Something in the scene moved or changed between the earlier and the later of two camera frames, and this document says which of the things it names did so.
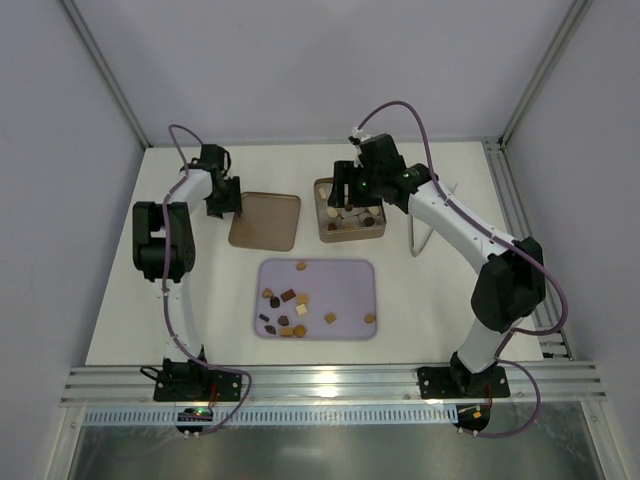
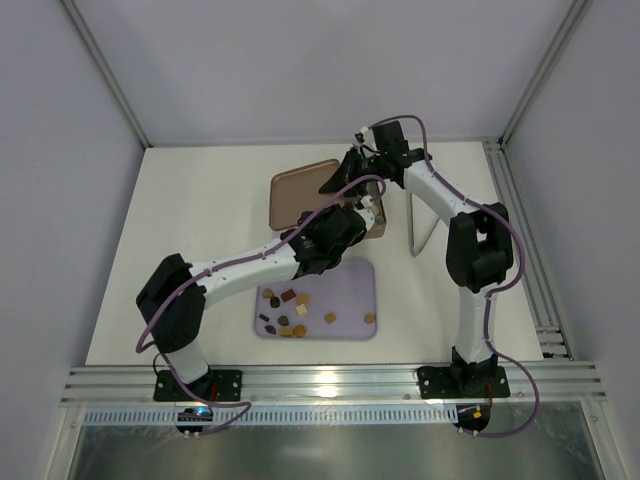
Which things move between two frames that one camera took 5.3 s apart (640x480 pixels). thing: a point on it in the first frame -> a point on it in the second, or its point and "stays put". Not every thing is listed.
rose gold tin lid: [267, 221] -> [297, 191]
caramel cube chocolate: [330, 317] stays put
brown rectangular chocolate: [288, 295] stays put
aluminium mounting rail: [535, 385] stays put
